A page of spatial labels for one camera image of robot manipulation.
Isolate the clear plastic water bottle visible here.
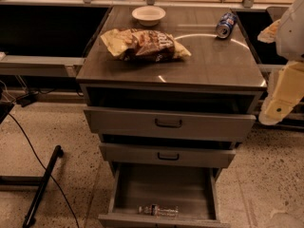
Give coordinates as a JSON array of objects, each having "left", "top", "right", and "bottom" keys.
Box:
[{"left": 138, "top": 204, "right": 179, "bottom": 218}]

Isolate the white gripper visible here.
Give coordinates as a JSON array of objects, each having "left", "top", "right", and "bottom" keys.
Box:
[{"left": 257, "top": 0, "right": 304, "bottom": 125}]

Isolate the brown yellow chip bag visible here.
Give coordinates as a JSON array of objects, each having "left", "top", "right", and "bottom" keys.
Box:
[{"left": 101, "top": 28, "right": 191, "bottom": 63}]

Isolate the white bowl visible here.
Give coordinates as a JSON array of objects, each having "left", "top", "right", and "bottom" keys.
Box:
[{"left": 132, "top": 6, "right": 166, "bottom": 27}]

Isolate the black stand leg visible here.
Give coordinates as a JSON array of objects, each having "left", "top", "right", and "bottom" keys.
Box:
[{"left": 22, "top": 145, "right": 64, "bottom": 228}]

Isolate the grey drawer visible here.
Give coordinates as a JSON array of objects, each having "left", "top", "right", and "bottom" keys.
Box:
[
  {"left": 100, "top": 143, "right": 236, "bottom": 168},
  {"left": 84, "top": 106, "right": 256, "bottom": 142},
  {"left": 99, "top": 163, "right": 231, "bottom": 228}
]

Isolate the black cable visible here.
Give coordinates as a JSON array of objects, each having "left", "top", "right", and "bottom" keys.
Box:
[{"left": 8, "top": 112, "right": 80, "bottom": 228}]

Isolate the middle grey drawer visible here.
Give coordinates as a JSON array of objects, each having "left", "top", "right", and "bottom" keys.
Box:
[{"left": 100, "top": 143, "right": 236, "bottom": 168}]

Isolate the blue soda can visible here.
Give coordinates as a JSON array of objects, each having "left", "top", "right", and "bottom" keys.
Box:
[{"left": 216, "top": 12, "right": 237, "bottom": 39}]

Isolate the grey drawer cabinet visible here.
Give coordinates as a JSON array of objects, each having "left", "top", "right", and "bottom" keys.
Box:
[{"left": 75, "top": 5, "right": 268, "bottom": 228}]

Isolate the bottom grey drawer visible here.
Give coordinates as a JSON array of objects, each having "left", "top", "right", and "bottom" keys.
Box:
[{"left": 99, "top": 163, "right": 231, "bottom": 228}]

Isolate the black power adapter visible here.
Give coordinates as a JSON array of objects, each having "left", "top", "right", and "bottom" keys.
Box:
[{"left": 16, "top": 92, "right": 38, "bottom": 107}]

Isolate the top grey drawer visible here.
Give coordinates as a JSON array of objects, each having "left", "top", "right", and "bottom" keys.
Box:
[{"left": 84, "top": 106, "right": 256, "bottom": 142}]

